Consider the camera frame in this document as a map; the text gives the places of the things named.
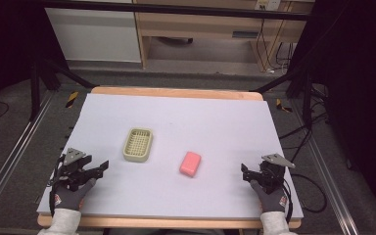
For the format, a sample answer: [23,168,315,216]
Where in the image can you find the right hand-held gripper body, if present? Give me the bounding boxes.
[257,153,297,194]

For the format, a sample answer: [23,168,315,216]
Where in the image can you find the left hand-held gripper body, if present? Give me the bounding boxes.
[50,147,95,192]

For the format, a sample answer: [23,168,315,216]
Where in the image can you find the person's right hand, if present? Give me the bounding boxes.
[249,179,290,213]

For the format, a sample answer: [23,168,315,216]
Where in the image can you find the person's left hand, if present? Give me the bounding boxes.
[52,177,98,212]

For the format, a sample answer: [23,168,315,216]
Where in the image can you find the beige plastic soap dish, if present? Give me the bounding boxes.
[122,127,154,164]

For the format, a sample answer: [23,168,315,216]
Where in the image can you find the pink soap bar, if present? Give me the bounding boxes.
[179,151,203,178]

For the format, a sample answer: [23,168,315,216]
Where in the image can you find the yellow black striped tape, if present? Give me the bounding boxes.
[65,90,79,109]
[275,98,293,114]

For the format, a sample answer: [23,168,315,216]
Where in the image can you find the white foam board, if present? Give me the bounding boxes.
[36,93,305,220]

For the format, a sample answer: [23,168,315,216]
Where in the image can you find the black metal stand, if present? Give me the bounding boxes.
[249,67,314,130]
[28,57,96,121]

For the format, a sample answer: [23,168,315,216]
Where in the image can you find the wooden table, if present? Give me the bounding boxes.
[36,85,303,230]

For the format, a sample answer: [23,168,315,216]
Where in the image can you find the white cabinet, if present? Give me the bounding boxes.
[44,7,142,64]

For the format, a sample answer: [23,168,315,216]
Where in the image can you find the wooden desk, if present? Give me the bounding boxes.
[132,0,315,71]

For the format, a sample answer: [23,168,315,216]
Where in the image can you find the black metal crossbar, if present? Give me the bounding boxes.
[41,0,310,22]

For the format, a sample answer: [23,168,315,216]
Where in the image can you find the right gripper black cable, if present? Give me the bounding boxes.
[279,172,295,223]

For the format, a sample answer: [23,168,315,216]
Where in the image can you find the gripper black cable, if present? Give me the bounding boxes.
[279,172,295,223]
[47,156,65,217]

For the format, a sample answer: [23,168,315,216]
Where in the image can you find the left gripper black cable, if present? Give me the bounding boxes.
[47,156,65,217]

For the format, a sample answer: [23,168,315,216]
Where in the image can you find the black floor cable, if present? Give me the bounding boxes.
[289,172,328,214]

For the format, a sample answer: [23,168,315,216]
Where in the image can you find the metal floor rail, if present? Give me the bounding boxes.
[0,91,57,226]
[292,101,361,235]

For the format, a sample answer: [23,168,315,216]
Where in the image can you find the hanging desk cables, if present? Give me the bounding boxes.
[256,18,295,74]

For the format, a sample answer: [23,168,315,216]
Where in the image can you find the white wall socket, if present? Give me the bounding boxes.
[255,0,282,12]

